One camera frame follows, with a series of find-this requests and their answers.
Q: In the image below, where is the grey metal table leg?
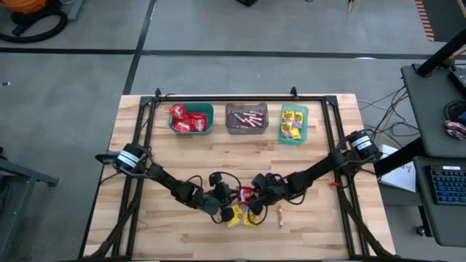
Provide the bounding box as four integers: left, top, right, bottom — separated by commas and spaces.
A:
0, 145, 60, 262

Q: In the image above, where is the grey translucent plastic bin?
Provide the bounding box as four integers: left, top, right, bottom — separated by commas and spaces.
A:
225, 102, 269, 136

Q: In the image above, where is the pile of candy wrappers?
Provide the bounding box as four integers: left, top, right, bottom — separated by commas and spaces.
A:
443, 120, 466, 141

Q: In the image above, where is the white paper sheet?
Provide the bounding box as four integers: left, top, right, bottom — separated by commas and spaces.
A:
378, 143, 418, 194

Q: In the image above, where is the backlit black keyboard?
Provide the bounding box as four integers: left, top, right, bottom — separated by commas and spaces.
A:
429, 165, 466, 207

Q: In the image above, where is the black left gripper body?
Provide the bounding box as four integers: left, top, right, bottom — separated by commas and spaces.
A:
199, 172, 237, 223

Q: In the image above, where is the dark teal plastic bin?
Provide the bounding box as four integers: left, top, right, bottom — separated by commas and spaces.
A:
167, 102, 215, 136

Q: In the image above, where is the orange shop vacuum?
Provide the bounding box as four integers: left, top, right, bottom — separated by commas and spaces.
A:
9, 0, 48, 15

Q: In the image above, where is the black floor mat striped edge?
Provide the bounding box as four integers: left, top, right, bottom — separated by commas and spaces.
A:
414, 0, 466, 43

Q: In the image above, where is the black pole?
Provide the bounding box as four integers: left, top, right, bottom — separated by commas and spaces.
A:
416, 28, 466, 78

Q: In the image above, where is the black vacuum hose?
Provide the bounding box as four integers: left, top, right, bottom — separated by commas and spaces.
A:
0, 9, 69, 44

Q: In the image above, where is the light turquoise plastic bin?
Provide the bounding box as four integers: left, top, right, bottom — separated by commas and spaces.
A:
277, 103, 309, 146

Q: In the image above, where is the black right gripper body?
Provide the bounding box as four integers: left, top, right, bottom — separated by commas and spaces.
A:
248, 172, 293, 216

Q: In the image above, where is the black aluminium rig frame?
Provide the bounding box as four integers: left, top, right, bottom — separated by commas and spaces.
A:
78, 87, 396, 262

